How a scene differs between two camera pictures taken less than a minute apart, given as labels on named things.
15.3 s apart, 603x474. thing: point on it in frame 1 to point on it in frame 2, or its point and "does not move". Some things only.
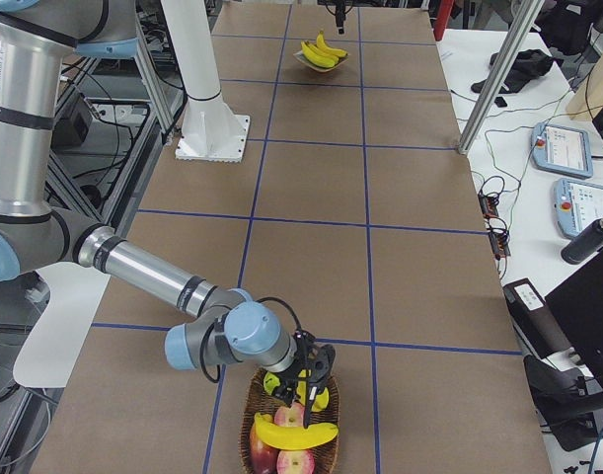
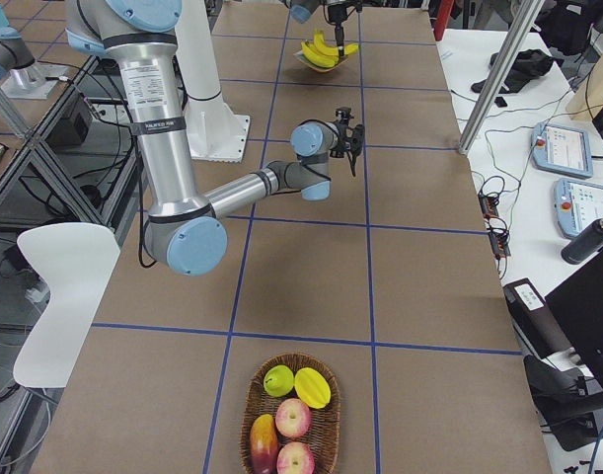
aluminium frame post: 525,18 does not move
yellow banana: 316,57 does not move
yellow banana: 321,42 does not move
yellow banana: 292,437 to 349,48
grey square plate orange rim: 301,58 does not move
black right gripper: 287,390 to 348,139
